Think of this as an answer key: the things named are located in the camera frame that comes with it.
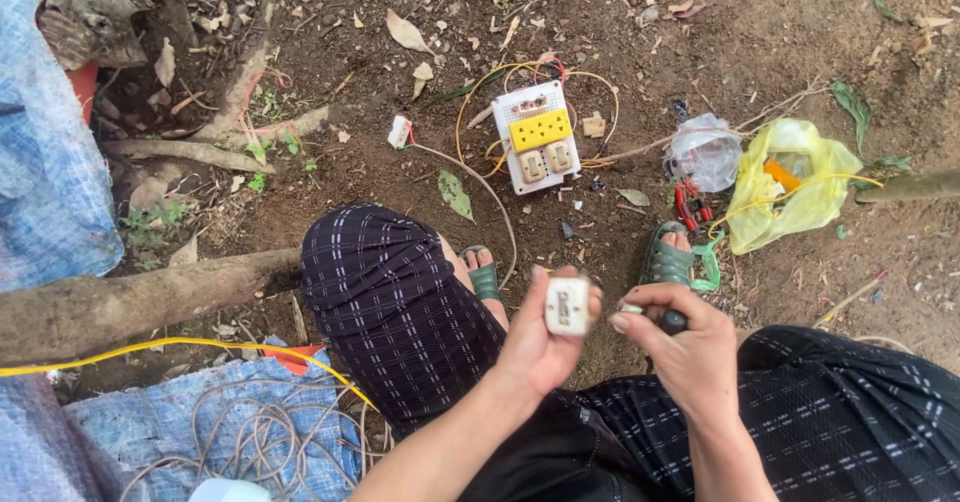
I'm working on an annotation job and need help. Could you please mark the person's left foot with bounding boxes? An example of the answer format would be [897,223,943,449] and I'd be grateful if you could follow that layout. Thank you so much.
[438,233,512,332]

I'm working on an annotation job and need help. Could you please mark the green leaf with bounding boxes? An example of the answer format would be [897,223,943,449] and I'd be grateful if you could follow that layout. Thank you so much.
[438,169,476,224]

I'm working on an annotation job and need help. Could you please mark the person's left hand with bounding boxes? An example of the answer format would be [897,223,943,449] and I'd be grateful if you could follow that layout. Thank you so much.
[498,265,605,400]

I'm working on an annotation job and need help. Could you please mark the red plastic container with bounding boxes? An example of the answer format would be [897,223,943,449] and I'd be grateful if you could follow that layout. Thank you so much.
[65,60,101,125]

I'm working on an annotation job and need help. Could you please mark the orange item in bag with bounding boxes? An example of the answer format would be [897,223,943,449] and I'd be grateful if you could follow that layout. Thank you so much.
[762,157,803,193]

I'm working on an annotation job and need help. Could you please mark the green plastic strip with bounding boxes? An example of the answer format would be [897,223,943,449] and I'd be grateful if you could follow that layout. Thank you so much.
[689,231,726,294]

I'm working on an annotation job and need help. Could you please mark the clear plastic bag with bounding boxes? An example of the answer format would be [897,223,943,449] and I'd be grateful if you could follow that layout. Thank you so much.
[663,112,744,194]

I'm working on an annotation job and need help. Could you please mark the dry pale leaf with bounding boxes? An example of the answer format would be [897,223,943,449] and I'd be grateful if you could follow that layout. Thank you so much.
[384,8,437,58]

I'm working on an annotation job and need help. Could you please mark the person's right foot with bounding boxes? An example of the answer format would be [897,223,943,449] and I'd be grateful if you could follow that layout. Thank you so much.
[660,229,696,256]

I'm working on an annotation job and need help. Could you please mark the long yellow cable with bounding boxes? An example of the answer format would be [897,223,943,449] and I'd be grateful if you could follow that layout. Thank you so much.
[0,336,378,412]

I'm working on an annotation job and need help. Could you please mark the white board with yellow socket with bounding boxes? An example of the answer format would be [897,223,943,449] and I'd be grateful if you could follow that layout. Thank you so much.
[490,79,583,196]

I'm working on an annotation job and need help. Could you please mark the thin yellow wire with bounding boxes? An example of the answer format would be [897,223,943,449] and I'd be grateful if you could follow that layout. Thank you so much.
[706,172,885,238]

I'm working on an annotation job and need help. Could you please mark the white plastic object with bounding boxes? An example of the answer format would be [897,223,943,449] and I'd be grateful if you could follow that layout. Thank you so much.
[188,477,273,502]

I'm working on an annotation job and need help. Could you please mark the bundle of grey cable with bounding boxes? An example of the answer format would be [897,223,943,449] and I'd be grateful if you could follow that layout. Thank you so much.
[118,376,393,502]

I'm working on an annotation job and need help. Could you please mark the blue woven tarp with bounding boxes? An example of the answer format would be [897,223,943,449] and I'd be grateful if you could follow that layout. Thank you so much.
[0,0,126,294]

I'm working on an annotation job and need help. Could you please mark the person's foot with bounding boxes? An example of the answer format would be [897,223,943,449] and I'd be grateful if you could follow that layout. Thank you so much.
[660,229,696,256]
[438,233,512,332]

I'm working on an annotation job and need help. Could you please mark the green rubber sandal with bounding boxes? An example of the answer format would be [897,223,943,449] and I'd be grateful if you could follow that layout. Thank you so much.
[639,220,696,288]
[458,244,503,303]

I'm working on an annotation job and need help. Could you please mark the grey tree stump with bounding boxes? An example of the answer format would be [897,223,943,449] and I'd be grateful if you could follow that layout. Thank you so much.
[35,0,156,71]

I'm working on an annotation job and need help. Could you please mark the orange plastic piece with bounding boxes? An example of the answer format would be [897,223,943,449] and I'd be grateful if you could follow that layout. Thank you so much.
[261,343,328,377]

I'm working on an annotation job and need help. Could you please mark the black handled screwdriver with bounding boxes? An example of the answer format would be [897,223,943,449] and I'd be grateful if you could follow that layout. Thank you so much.
[622,303,690,337]

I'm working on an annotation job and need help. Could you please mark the red handled pliers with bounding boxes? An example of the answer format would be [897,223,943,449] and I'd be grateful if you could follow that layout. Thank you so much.
[672,180,714,235]

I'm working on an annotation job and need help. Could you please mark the blue woven sack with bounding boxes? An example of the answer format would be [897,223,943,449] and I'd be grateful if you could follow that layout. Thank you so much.
[0,335,363,502]

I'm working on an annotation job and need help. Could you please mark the yellow plastic bag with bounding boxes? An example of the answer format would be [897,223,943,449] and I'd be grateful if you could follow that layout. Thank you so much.
[723,117,865,256]

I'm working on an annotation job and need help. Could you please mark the thin tree root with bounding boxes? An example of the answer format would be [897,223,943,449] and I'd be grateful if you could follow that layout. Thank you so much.
[100,37,332,175]

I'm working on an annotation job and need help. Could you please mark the thin wooden stick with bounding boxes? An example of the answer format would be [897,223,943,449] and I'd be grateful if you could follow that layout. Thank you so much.
[813,268,891,329]

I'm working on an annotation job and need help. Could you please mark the yellow wires of board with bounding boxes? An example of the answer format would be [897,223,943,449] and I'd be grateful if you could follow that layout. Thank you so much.
[454,59,621,181]

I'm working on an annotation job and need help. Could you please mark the thick tree root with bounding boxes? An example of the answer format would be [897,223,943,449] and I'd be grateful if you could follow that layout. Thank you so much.
[0,247,305,369]

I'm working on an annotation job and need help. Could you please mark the person's right hand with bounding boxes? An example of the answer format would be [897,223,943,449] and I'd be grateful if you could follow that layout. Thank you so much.
[609,283,741,421]

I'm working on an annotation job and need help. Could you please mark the brown branch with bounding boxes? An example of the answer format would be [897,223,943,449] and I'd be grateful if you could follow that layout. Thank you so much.
[854,167,960,205]

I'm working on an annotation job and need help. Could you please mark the dark checked wrap skirt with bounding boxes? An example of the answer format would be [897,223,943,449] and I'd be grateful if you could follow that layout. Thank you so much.
[300,202,960,502]

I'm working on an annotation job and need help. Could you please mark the pink string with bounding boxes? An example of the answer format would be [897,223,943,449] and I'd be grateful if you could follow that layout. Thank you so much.
[237,65,295,147]

